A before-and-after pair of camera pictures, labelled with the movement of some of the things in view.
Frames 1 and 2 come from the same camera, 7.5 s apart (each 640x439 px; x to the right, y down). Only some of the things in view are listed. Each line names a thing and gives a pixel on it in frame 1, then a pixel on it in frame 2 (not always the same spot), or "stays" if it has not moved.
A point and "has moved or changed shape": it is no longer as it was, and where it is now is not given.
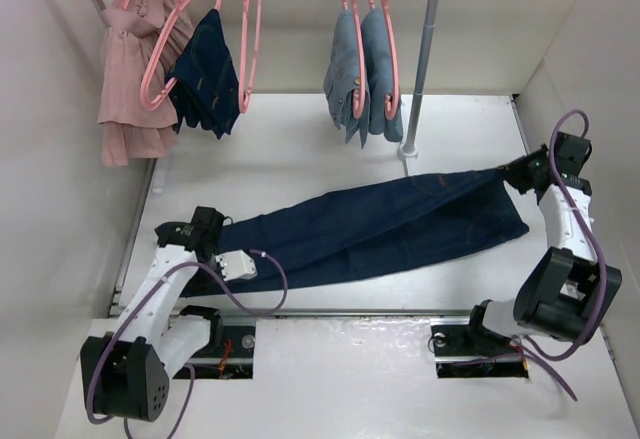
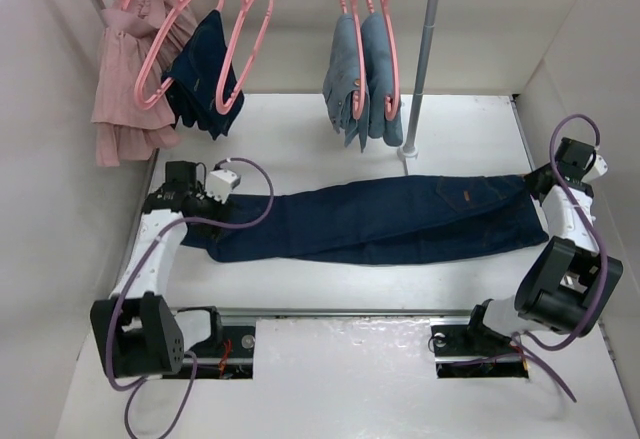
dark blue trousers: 363,227 has moved or changed shape
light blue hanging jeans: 341,76 stays
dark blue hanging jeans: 205,91 stays
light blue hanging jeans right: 378,76 stays
